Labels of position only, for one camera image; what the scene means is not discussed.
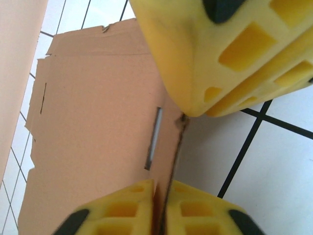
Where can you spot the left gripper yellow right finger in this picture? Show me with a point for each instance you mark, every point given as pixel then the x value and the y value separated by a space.
pixel 195 215

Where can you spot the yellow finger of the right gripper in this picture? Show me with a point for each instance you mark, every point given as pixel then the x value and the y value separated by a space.
pixel 269 83
pixel 185 49

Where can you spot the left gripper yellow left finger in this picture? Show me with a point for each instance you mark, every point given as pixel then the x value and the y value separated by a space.
pixel 115 213

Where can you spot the brown cardboard paper box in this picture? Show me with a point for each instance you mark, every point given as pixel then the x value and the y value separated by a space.
pixel 97 98

